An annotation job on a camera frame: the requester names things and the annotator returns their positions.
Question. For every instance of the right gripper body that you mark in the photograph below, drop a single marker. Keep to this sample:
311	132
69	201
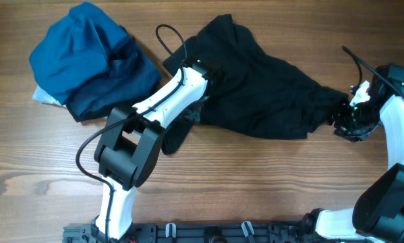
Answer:
357	121

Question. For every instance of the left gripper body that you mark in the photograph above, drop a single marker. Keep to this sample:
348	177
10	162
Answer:
192	111

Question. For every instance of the black polo shirt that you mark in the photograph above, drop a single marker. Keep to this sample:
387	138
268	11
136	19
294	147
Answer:
255	94

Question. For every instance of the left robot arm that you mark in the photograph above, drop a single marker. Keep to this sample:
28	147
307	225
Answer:
127	154

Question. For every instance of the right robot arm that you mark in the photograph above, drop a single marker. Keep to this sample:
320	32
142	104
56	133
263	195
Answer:
378	215

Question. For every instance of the dark teal garment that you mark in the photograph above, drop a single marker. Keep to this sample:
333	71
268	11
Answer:
130	78

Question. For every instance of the bright blue shirt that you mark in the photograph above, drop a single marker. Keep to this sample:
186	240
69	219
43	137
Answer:
76	49

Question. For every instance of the light grey cloth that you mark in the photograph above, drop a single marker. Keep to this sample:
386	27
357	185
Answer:
42	96

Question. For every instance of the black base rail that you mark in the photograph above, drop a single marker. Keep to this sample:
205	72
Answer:
273	232

